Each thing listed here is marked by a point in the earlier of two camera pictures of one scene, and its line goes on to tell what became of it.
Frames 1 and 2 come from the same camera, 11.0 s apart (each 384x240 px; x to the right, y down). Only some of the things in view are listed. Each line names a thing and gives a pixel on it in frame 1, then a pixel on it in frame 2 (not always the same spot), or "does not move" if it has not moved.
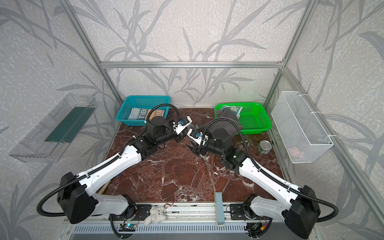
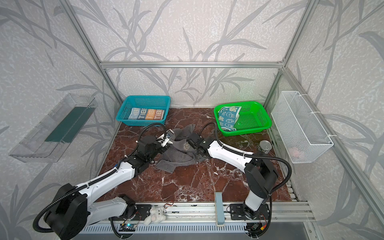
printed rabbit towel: x=143 y=113 does not move
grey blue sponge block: x=219 y=206 does not move
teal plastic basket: x=138 y=110 does not move
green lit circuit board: x=127 y=227 does not move
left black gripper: x=174 y=132 → x=159 y=142
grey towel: x=231 y=130 → x=180 y=152
